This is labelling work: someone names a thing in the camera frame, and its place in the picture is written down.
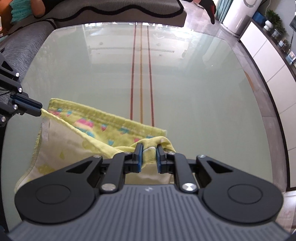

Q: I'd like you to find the white and yellow towel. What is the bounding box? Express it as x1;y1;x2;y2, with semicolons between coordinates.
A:
14;98;177;193

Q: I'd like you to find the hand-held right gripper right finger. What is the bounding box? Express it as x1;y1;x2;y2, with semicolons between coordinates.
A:
156;144;234;193

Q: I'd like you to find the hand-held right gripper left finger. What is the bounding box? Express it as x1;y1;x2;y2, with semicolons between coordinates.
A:
66;143;144;194

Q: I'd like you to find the teal knitted cushion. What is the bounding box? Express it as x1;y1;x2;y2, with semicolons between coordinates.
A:
10;0;31;24

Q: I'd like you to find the white tv cabinet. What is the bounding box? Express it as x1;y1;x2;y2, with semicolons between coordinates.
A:
238;17;296;193

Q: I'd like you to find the blue storage box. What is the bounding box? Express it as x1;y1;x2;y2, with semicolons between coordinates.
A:
252;11;266;25

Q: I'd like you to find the potted plant in white pot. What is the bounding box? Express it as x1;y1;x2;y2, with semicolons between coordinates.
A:
264;9;281;30

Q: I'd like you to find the potted plant in grey pot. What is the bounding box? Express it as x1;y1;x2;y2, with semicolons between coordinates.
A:
272;23;287;39

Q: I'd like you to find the teal curtain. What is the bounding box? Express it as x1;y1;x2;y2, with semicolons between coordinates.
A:
216;0;233;24

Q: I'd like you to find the white floor air conditioner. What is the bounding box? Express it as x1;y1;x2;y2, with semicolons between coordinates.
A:
222;0;259;35

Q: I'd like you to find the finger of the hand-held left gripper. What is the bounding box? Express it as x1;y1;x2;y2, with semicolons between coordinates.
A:
0;100;42;127
0;54;43;109

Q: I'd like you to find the grey sofa with black trim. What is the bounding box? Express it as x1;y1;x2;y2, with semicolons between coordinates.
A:
0;0;188;86

